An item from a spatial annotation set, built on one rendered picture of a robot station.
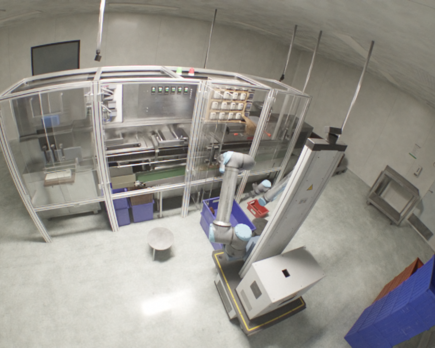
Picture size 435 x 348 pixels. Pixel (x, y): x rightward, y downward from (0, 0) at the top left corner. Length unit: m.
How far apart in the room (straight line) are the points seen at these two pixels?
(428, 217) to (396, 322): 4.06
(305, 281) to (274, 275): 0.26
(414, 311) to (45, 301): 3.48
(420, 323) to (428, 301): 0.27
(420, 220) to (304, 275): 4.79
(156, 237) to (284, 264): 1.35
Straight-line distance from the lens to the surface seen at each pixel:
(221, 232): 1.61
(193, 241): 2.59
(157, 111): 2.46
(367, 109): 6.16
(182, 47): 5.26
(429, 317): 2.29
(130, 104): 2.37
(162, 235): 2.31
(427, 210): 6.03
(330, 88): 6.74
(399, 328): 2.42
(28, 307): 2.65
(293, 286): 1.61
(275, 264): 1.63
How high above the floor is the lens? 2.12
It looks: 35 degrees down
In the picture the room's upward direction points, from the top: 13 degrees clockwise
